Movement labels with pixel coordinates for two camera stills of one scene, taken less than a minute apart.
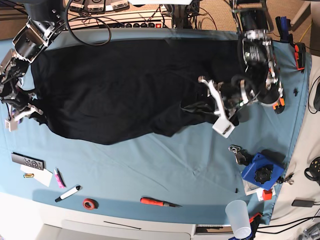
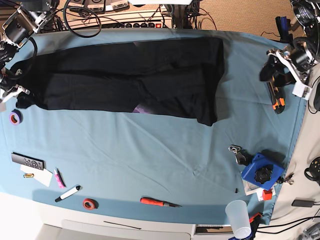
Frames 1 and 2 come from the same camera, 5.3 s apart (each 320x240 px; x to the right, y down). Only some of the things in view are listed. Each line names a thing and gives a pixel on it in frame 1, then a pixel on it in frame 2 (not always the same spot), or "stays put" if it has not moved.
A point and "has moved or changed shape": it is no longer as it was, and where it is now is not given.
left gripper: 19,101 -> 10,78
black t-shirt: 120,91 has moved or changed shape
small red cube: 267,194 stays put
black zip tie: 139,228 stays put
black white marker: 75,189 stays put
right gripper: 237,92 -> 301,58
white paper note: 44,176 stays put
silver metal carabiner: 234,148 stays put
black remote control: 30,161 stays put
